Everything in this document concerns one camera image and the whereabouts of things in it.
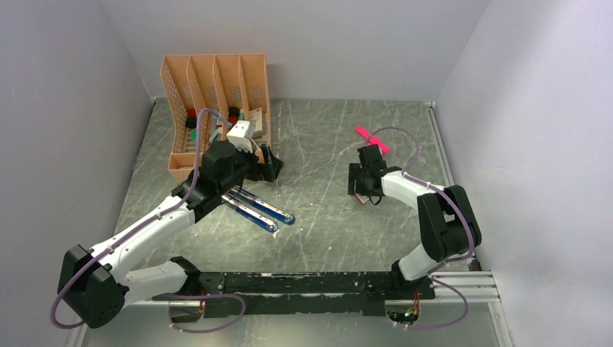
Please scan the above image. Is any orange plastic desk organizer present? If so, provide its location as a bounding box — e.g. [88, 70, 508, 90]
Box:
[160, 53, 273, 182]

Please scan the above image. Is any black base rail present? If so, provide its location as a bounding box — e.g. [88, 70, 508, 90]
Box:
[171, 257, 435, 318]

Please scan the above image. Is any red black bottle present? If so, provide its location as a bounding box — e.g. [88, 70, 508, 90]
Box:
[228, 106, 241, 122]
[185, 108, 199, 129]

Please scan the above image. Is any red black bottle right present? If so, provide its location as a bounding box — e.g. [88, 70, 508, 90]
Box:
[228, 106, 241, 122]

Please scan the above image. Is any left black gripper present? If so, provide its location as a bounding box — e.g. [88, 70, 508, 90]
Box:
[218, 141, 284, 194]

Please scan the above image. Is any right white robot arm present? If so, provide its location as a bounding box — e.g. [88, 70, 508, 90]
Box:
[348, 145, 482, 299]

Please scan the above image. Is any red white staple box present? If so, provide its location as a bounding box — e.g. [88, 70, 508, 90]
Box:
[353, 192, 372, 205]

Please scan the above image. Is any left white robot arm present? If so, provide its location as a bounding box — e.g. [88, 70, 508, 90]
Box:
[50, 140, 285, 329]

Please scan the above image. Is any red black bottle left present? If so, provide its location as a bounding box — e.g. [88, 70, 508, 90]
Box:
[185, 108, 199, 129]

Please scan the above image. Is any pink plastic clip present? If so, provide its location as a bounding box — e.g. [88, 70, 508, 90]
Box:
[355, 126, 390, 155]

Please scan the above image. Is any blue stapler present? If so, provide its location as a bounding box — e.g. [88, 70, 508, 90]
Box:
[222, 195, 278, 234]
[231, 188, 296, 225]

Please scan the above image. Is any white box in organizer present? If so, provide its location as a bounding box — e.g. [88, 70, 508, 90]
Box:
[249, 108, 265, 138]

